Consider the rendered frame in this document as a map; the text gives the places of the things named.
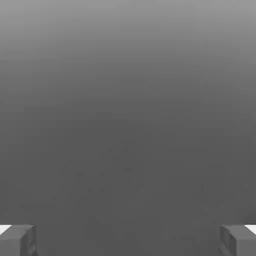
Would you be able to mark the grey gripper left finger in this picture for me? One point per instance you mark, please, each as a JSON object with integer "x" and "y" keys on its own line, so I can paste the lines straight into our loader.
{"x": 16, "y": 241}

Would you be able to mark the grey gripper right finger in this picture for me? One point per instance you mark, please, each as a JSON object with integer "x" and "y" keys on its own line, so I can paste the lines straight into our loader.
{"x": 240, "y": 241}

